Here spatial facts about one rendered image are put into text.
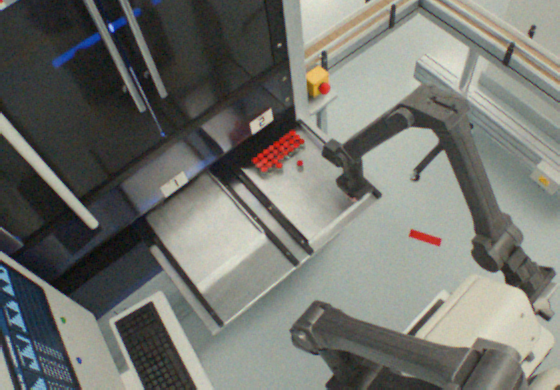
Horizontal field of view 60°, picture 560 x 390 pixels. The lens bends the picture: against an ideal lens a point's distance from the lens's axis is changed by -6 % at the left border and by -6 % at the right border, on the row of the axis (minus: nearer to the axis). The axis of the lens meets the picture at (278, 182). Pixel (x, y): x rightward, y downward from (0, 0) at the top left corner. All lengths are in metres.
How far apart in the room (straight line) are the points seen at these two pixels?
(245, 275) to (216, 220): 0.21
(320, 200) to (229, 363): 1.05
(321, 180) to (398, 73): 1.58
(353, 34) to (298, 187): 0.67
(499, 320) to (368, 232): 1.61
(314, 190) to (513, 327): 0.84
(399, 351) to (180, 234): 0.98
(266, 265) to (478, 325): 0.75
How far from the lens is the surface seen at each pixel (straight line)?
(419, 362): 0.80
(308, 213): 1.61
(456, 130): 1.01
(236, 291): 1.54
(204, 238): 1.62
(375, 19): 2.07
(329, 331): 0.93
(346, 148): 1.34
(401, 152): 2.79
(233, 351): 2.41
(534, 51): 2.08
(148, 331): 1.64
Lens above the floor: 2.32
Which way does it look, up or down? 60 degrees down
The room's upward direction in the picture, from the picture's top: 11 degrees counter-clockwise
